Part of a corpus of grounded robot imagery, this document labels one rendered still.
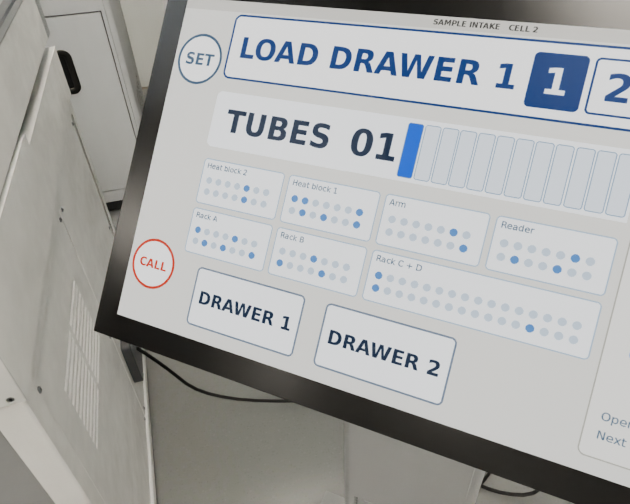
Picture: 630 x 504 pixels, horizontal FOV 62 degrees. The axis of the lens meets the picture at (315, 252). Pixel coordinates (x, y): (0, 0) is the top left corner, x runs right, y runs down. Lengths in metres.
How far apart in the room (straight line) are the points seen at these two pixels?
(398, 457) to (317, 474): 0.85
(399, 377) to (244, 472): 1.14
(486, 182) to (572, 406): 0.15
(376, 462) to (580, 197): 0.40
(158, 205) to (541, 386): 0.31
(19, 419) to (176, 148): 0.41
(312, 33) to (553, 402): 0.30
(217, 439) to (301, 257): 1.19
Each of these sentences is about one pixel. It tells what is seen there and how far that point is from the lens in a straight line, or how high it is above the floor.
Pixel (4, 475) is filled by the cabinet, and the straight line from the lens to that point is 0.83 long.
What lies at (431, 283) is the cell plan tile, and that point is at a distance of 0.36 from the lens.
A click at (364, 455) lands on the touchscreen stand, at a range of 0.64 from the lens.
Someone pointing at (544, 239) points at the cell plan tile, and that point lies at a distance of 0.36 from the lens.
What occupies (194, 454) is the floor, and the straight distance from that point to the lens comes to 1.53.
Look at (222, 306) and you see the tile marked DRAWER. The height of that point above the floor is 1.00.
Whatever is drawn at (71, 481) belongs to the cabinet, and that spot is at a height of 0.62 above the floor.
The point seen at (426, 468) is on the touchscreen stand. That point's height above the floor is 0.75.
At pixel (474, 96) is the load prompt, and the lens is 0.38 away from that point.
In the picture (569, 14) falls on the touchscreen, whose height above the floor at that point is 1.19.
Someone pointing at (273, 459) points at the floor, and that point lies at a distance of 1.49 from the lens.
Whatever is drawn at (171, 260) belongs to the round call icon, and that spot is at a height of 1.02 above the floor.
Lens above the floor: 1.29
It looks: 39 degrees down
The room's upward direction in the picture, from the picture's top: 3 degrees counter-clockwise
